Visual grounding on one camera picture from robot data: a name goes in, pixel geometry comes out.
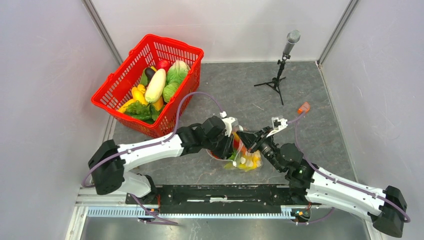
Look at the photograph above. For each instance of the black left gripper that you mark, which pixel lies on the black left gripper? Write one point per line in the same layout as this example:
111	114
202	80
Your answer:
227	149

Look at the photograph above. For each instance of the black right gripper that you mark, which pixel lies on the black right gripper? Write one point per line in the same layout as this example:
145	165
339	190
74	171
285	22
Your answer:
248	138

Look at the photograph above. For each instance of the orange carrot with leaves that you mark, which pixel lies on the orange carrot with leaves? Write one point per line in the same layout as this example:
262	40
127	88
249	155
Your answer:
237	159

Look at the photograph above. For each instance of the clear polka dot zip bag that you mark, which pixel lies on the clear polka dot zip bag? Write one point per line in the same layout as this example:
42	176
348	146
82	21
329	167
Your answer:
226	161

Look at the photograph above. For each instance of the yellow banana bunch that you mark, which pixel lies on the yellow banana bunch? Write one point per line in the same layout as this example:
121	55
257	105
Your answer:
254	161

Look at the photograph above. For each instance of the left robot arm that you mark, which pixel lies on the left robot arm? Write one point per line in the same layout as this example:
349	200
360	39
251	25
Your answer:
110	167

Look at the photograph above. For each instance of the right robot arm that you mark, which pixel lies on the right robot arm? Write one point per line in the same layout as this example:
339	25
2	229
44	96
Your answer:
384	208

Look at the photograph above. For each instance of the black microphone tripod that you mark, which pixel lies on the black microphone tripod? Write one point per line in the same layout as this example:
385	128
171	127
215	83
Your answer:
275	82

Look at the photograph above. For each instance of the orange small block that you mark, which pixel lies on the orange small block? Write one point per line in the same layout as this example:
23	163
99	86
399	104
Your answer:
304	108

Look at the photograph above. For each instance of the round green cabbage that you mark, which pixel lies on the round green cabbage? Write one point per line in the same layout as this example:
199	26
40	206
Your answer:
169	91

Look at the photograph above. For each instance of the green leafy lettuce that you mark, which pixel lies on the green leafy lettuce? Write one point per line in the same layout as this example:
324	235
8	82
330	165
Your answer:
144	112

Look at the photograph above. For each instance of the napa cabbage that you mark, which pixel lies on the napa cabbage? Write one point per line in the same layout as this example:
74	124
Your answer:
177	72

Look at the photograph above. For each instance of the white radish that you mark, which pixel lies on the white radish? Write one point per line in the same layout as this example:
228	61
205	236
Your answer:
155	88

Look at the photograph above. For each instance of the red tomato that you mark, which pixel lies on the red tomato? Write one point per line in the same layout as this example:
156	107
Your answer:
163	64

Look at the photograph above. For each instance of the yellow bell pepper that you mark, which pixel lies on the yellow bell pepper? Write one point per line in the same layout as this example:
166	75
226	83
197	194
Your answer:
138	94

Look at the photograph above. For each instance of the dark purple eggplant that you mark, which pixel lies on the dark purple eggplant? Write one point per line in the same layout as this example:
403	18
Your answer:
149	73

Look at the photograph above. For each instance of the silver microphone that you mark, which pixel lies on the silver microphone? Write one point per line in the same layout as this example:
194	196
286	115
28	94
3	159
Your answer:
292	38

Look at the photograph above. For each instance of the red plastic shopping basket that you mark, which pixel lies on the red plastic shopping basket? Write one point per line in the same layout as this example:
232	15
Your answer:
116	90

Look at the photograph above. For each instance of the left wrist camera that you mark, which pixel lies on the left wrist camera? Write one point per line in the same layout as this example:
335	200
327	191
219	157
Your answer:
231	123

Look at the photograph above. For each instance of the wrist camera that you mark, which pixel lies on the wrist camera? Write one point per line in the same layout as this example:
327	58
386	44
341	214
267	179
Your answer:
278	124
231	123

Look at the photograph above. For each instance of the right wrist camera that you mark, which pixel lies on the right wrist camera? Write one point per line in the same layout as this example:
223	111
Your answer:
278	124

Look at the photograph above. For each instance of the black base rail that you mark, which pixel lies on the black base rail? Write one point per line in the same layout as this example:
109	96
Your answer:
224	198

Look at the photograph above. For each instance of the aluminium frame rail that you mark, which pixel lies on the aluminium frame rail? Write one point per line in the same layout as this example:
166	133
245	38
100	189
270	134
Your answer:
110	218

